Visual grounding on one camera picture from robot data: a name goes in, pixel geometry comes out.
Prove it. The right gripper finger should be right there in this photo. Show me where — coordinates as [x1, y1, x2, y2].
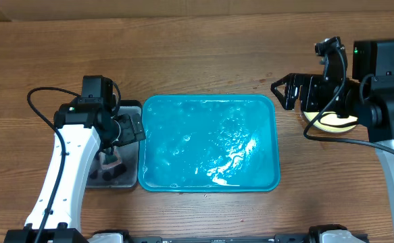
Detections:
[270, 73, 296, 95]
[272, 89, 299, 110]

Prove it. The yellow-green plate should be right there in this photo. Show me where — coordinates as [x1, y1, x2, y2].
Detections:
[313, 111, 358, 133]

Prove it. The pink green scrub sponge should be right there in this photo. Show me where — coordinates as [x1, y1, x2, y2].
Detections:
[99, 151, 122, 169]

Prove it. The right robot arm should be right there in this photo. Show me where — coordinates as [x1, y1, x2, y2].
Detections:
[271, 36, 394, 230]

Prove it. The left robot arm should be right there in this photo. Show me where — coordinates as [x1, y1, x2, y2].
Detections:
[4, 76, 146, 243]

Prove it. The black water basin tray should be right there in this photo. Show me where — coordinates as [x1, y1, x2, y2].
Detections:
[87, 100, 142, 190]

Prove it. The teal plastic tray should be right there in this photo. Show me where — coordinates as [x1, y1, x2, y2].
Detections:
[138, 94, 280, 192]

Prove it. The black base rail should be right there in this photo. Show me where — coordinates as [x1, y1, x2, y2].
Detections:
[88, 224, 370, 243]

